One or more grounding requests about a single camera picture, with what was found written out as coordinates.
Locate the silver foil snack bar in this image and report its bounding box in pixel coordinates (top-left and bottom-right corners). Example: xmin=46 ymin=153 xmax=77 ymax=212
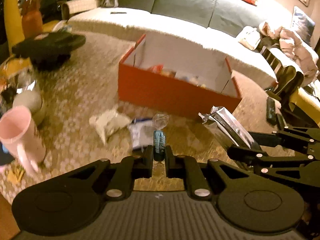
xmin=199 ymin=106 xmax=261 ymax=151

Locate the white snack bag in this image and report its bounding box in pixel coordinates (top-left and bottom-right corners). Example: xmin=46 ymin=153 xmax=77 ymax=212
xmin=89 ymin=108 xmax=132 ymax=144

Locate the white dark snack packet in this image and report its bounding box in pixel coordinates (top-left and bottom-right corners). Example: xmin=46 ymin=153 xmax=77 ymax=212
xmin=127 ymin=118 xmax=155 ymax=150

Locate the blue candy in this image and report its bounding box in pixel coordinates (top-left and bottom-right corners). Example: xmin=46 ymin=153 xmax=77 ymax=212
xmin=152 ymin=114 xmax=169 ymax=161

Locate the black remote control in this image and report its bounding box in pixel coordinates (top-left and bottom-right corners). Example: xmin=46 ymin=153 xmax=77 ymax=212
xmin=276 ymin=113 xmax=287 ymax=131
xmin=266 ymin=97 xmax=277 ymax=126

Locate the pink mug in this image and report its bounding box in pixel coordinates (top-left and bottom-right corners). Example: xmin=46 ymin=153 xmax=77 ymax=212
xmin=1 ymin=106 xmax=46 ymax=176

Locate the pink clothes pile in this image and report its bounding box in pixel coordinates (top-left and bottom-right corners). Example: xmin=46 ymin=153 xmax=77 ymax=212
xmin=259 ymin=21 xmax=319 ymax=84

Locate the white round lamp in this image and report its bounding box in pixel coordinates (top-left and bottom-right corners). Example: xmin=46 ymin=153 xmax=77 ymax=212
xmin=12 ymin=90 xmax=46 ymax=126

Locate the white tote bag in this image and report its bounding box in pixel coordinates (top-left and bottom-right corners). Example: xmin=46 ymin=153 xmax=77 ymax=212
xmin=235 ymin=26 xmax=261 ymax=51

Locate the red cardboard box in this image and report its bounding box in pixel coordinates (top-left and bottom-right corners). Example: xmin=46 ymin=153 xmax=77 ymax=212
xmin=118 ymin=33 xmax=242 ymax=119

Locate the red snack packet in box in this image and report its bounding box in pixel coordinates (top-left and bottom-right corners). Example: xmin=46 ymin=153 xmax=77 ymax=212
xmin=147 ymin=64 xmax=163 ymax=74

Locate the black flat device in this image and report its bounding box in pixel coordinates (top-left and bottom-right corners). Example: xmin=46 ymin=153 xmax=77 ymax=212
xmin=12 ymin=31 xmax=86 ymax=72

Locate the green sofa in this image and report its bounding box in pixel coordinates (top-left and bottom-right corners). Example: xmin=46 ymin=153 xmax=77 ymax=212
xmin=118 ymin=0 xmax=278 ymax=37

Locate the orange water bottle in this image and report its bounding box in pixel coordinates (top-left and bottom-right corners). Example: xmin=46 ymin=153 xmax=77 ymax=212
xmin=21 ymin=0 xmax=43 ymax=39

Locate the rolled white mat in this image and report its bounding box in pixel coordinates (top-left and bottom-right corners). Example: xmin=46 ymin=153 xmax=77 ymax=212
xmin=61 ymin=0 xmax=100 ymax=20

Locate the small black phone on sofa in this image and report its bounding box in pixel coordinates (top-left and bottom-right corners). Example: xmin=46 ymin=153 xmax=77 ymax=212
xmin=110 ymin=11 xmax=127 ymax=14

